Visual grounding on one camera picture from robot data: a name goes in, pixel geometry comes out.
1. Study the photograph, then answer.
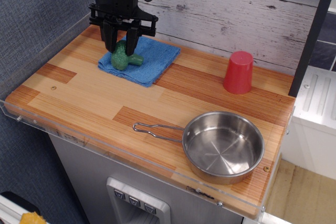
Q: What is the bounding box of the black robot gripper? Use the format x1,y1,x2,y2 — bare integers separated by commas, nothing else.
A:
89,0,158,56

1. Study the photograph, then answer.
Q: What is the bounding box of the yellow and black object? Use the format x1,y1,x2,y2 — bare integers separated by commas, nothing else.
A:
19,212,47,224

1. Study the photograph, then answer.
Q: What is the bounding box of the blue folded cloth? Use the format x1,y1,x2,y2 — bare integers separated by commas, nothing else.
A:
98,37,181,87

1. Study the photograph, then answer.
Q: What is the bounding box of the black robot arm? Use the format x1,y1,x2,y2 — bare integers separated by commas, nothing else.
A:
89,0,158,56

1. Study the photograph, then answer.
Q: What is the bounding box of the green toy broccoli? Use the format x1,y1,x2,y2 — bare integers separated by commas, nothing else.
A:
111,40,144,71

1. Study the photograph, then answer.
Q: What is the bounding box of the black right frame post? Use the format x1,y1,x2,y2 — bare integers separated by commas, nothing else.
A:
288,0,332,98

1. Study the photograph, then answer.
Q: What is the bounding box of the white toy sink unit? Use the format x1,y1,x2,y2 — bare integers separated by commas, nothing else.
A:
280,66,335,179

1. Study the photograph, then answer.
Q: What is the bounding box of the silver dispenser button panel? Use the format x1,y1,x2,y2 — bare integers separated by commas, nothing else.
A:
106,177,171,223

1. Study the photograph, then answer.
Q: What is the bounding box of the red plastic cup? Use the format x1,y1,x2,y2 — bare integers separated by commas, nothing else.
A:
223,51,254,94

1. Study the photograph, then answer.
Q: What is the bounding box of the grey toy fridge cabinet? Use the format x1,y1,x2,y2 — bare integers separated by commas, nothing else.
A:
50,135,243,223

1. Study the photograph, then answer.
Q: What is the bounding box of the stainless steel pot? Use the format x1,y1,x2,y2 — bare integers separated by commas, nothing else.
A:
132,111,266,186

